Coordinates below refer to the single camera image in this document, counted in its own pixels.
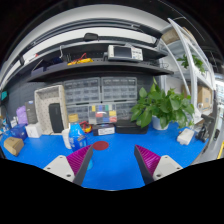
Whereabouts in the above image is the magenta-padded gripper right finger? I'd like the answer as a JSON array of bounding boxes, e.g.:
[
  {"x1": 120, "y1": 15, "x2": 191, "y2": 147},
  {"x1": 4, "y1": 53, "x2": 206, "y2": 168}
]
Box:
[{"x1": 133, "y1": 144, "x2": 184, "y2": 186}]

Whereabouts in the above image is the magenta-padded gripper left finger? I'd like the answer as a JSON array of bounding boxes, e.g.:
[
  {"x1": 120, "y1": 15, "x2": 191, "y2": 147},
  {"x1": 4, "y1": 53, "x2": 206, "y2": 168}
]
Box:
[{"x1": 43, "y1": 144, "x2": 95, "y2": 187}]

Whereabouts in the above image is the blue drink bottle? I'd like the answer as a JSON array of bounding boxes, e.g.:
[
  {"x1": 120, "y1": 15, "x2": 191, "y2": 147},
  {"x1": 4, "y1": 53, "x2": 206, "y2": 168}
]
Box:
[{"x1": 67, "y1": 113, "x2": 89, "y2": 154}]

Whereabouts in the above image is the flat round red coaster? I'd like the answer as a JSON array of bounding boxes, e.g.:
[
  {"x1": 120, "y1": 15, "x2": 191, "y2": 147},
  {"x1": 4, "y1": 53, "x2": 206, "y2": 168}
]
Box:
[{"x1": 92, "y1": 140, "x2": 110, "y2": 151}]

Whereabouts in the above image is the flat black case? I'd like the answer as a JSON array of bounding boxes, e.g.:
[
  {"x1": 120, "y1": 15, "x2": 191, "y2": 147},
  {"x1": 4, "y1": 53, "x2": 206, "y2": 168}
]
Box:
[{"x1": 114, "y1": 119, "x2": 149, "y2": 135}]

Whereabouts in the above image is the white power adapter block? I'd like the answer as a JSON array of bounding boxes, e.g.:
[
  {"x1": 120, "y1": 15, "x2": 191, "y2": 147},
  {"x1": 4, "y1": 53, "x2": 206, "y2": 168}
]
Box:
[{"x1": 176, "y1": 128, "x2": 195, "y2": 146}]

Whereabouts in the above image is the black rectangular speaker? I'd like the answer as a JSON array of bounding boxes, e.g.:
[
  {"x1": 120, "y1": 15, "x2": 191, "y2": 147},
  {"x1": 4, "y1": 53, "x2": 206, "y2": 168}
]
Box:
[{"x1": 48, "y1": 102, "x2": 64, "y2": 134}]

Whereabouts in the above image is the grey small-parts drawer cabinet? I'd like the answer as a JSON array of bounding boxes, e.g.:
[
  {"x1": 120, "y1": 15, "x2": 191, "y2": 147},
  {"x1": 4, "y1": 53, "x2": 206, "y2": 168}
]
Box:
[
  {"x1": 100, "y1": 76, "x2": 138, "y2": 103},
  {"x1": 63, "y1": 77, "x2": 101, "y2": 106},
  {"x1": 115, "y1": 100, "x2": 138, "y2": 122},
  {"x1": 65, "y1": 104, "x2": 90, "y2": 125}
]

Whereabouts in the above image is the small white box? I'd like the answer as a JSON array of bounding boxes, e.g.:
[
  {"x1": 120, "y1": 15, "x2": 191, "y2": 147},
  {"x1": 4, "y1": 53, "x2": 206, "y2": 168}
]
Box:
[{"x1": 25, "y1": 122, "x2": 43, "y2": 139}]

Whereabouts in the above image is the green potted plant, white pot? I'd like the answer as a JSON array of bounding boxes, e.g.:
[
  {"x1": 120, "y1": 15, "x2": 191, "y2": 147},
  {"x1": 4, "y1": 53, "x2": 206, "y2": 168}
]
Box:
[{"x1": 129, "y1": 77, "x2": 196, "y2": 132}]

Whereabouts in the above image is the black stand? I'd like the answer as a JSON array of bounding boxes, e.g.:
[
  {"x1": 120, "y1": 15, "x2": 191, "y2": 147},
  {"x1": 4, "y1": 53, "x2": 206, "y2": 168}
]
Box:
[{"x1": 194, "y1": 114, "x2": 216, "y2": 144}]

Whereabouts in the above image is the white perforated tray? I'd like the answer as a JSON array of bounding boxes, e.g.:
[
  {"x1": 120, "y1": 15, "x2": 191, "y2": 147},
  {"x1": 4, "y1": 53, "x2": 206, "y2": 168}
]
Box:
[{"x1": 34, "y1": 84, "x2": 69, "y2": 136}]

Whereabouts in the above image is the blue box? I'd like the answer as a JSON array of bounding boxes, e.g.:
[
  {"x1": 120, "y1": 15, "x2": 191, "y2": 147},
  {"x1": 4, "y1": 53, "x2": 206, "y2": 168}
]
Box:
[{"x1": 9, "y1": 123, "x2": 28, "y2": 141}]

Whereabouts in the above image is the small brown cardboard box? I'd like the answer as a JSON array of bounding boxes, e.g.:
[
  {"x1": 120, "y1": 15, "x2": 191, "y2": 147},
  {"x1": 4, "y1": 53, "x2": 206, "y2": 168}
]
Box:
[{"x1": 3, "y1": 136, "x2": 25, "y2": 157}]

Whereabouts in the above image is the dark grey flat box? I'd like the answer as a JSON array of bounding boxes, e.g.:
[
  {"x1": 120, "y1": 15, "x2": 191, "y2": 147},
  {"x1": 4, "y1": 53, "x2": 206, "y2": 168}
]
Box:
[{"x1": 24, "y1": 100, "x2": 39, "y2": 125}]

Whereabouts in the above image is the purple bag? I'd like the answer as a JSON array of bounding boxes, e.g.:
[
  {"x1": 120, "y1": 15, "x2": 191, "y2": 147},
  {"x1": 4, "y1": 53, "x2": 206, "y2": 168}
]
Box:
[{"x1": 15, "y1": 105, "x2": 29, "y2": 126}]

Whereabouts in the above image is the white rack shelf unit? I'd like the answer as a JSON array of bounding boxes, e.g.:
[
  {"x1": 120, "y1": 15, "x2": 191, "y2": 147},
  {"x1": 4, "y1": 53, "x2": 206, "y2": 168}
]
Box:
[{"x1": 159, "y1": 17, "x2": 216, "y2": 125}]

